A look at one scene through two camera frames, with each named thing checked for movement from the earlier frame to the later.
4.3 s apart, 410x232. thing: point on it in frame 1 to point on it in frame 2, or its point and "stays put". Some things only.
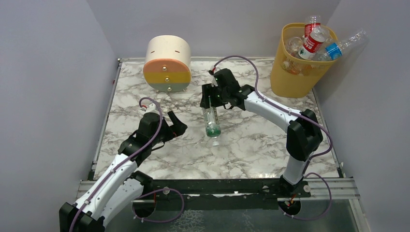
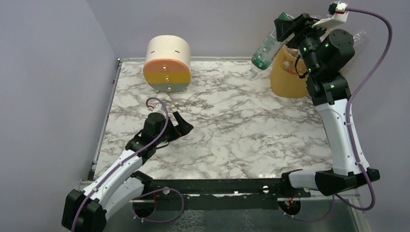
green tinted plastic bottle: x=213 y=130 to x=263 y=59
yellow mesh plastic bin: x=294 y=76 stays put
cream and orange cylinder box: x=167 y=67 stays put
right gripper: x=209 y=97 to x=296 y=28
